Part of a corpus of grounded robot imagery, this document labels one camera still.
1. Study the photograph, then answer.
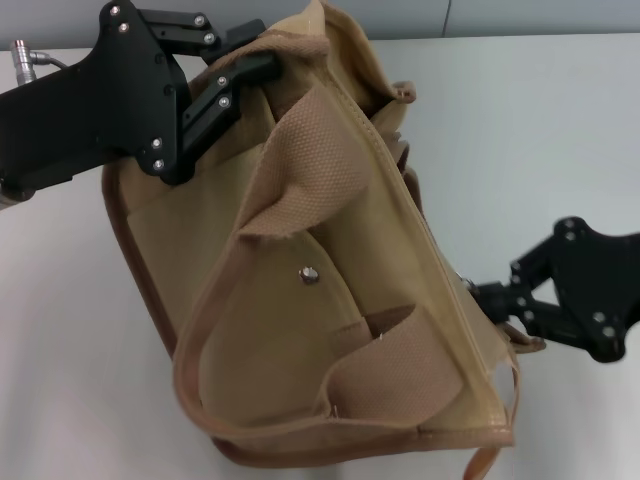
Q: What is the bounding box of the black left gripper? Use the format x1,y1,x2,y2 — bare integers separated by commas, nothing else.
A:
0,0,279,187

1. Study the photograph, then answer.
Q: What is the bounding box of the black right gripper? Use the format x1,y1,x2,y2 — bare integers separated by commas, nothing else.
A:
476,216,640,364

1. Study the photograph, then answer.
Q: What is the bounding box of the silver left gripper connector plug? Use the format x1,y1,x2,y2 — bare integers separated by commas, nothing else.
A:
9,39,37,67

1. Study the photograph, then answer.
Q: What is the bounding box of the khaki canvas food bag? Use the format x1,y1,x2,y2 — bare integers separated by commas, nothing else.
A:
102,0,546,480

